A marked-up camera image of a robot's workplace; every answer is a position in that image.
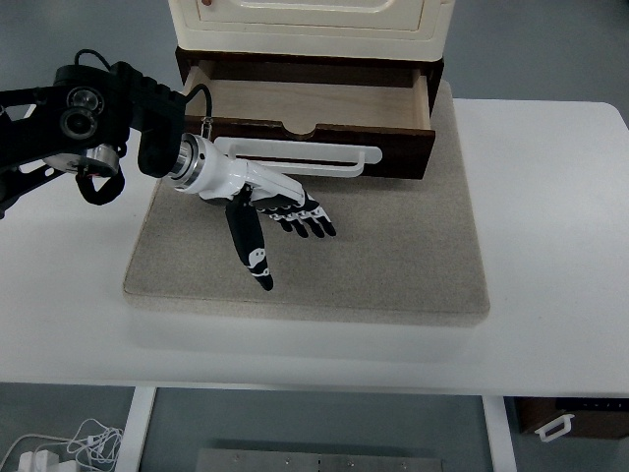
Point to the white power adapter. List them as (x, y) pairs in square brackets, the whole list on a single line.
[(38, 461)]

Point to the dark wooden drawer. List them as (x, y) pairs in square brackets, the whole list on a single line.
[(396, 120)]

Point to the brown wooden box on floor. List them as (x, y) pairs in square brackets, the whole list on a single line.
[(550, 418)]

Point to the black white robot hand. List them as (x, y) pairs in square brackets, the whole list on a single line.
[(248, 189)]

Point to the beige fabric pad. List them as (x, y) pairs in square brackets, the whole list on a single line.
[(406, 252)]

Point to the white table leg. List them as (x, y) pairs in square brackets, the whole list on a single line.
[(135, 431), (498, 434)]

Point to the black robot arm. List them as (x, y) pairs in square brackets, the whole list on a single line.
[(80, 126)]

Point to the white handle on floor box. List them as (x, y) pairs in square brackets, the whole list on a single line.
[(556, 428)]

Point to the white drawer handle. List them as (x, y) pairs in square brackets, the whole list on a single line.
[(303, 158)]

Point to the dark wooden cabinet frame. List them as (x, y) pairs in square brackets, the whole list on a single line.
[(320, 70)]

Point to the right white table leg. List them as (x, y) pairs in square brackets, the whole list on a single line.
[(498, 434)]

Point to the left white table leg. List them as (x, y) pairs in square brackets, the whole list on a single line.
[(135, 431)]

